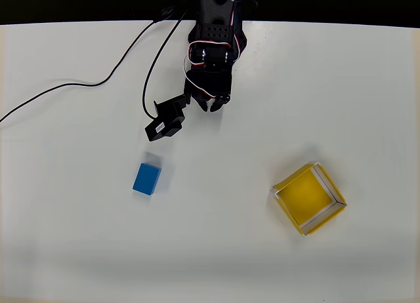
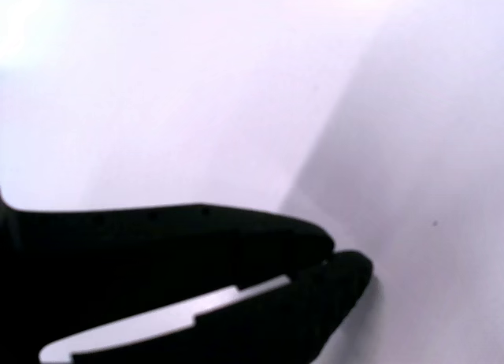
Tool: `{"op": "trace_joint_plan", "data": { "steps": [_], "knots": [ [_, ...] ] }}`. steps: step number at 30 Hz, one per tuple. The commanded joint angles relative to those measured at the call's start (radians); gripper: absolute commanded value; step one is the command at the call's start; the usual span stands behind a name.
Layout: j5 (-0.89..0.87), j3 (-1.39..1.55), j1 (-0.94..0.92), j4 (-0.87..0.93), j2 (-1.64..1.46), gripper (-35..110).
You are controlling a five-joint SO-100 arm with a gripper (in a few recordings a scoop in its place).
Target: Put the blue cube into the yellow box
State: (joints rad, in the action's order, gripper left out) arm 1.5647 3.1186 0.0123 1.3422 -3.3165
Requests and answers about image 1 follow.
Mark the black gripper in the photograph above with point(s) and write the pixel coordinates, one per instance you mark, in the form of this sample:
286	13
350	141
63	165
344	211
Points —
206	92

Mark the blue cube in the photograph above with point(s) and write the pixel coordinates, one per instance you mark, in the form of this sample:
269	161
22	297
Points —
146	179

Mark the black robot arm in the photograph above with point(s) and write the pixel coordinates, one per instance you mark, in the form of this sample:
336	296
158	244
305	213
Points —
213	17

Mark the yellow paper box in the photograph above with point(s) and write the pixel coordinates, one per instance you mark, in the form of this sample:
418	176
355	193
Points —
308	198

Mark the black webcam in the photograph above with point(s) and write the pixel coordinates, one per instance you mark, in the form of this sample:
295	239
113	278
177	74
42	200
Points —
165	122

